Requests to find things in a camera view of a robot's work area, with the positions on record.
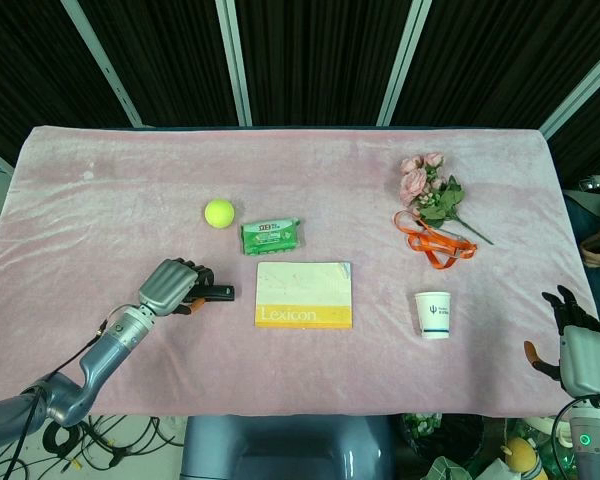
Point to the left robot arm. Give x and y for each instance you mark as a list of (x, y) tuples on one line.
[(80, 365)]

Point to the white paper cup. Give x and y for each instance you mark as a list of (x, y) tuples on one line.
[(433, 315)]

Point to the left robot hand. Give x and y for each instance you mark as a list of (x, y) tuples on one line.
[(166, 290)]

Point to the pink artificial rose bouquet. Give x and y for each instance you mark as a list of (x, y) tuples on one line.
[(432, 192)]

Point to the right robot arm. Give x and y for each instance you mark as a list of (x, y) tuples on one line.
[(592, 440)]

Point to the yellow and white book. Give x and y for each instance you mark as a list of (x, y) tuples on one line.
[(304, 295)]

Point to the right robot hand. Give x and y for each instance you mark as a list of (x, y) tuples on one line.
[(582, 345)]

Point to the green tissue pack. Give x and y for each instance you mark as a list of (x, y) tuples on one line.
[(271, 237)]

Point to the blue-grey robot torso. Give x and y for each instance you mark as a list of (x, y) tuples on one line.
[(287, 447)]

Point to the yellow-green tennis ball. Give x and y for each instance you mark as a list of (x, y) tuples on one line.
[(219, 213)]

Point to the pink velvet tablecloth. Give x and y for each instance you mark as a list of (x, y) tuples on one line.
[(300, 210)]

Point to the yellow plush toy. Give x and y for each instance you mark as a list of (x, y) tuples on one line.
[(521, 455)]

